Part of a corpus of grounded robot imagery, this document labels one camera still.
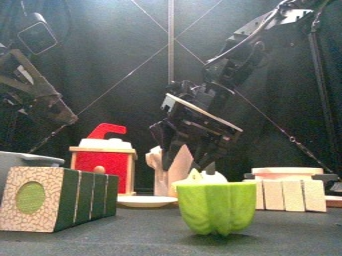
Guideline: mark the pale starfruit top piece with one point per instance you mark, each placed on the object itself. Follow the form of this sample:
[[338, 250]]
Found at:
[[214, 177]]

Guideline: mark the red wooden toy sink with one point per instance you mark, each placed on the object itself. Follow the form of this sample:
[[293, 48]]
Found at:
[[104, 160]]

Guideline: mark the grey toy pot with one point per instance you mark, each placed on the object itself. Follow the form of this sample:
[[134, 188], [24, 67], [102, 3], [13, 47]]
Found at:
[[20, 160]]

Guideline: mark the green starfruit bottom piece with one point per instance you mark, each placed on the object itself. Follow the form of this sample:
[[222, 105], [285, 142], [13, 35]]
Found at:
[[217, 208]]

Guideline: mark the vertical metal frame pole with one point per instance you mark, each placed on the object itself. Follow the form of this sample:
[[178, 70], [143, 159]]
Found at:
[[171, 40]]

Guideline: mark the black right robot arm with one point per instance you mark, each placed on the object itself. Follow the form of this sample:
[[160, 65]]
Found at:
[[249, 50]]

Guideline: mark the wooden board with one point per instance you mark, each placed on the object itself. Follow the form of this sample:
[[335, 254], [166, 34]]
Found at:
[[334, 201]]

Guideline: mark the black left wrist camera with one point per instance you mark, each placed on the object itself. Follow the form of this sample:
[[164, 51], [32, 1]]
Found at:
[[36, 35]]

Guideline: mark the sliced wooden toy bread loaf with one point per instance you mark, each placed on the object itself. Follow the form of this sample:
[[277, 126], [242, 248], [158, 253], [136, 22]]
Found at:
[[289, 196]]

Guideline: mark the pale wooden toy figure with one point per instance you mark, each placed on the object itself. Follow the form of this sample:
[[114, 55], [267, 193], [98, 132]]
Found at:
[[178, 173]]

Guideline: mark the black slanted frame post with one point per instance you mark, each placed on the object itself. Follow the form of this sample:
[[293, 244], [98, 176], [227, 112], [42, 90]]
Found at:
[[321, 100]]

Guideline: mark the white toy plate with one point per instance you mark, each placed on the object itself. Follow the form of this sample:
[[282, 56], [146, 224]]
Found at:
[[147, 201]]

